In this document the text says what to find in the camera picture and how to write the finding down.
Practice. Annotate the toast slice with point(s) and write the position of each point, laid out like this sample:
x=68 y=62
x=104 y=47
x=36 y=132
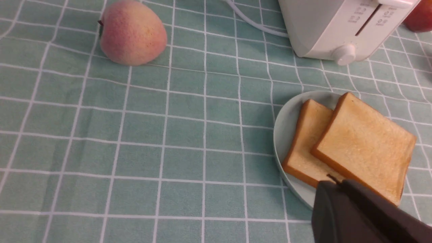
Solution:
x=361 y=144
x=299 y=162

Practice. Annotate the pink peach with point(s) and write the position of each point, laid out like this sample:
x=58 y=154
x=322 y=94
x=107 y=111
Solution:
x=131 y=33

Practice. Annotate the red apple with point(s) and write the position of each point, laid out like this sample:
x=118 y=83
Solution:
x=420 y=19

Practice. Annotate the green checkered tablecloth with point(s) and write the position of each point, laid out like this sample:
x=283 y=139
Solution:
x=179 y=150

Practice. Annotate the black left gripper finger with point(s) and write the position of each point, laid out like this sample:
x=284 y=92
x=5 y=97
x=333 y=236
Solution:
x=348 y=212

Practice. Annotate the pale green round plate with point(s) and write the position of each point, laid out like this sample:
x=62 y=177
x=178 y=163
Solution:
x=283 y=135

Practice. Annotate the white two-slot toaster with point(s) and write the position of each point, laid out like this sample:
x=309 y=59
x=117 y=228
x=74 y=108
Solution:
x=343 y=31

